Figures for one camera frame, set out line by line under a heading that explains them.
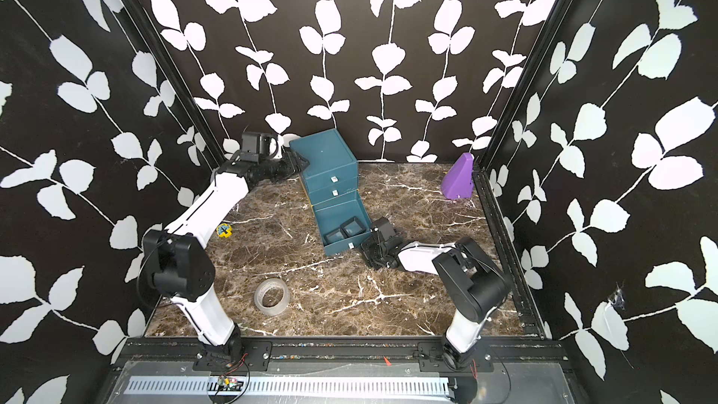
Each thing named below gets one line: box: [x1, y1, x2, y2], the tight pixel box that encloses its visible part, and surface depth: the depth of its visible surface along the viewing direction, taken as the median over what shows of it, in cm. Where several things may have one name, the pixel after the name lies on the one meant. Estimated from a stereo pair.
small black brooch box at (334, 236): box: [323, 226, 349, 246], surface depth 100 cm
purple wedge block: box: [441, 152, 474, 200], surface depth 106 cm
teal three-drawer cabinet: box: [288, 128, 373, 229], surface depth 100 cm
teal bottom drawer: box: [312, 189, 373, 257], surface depth 106 cm
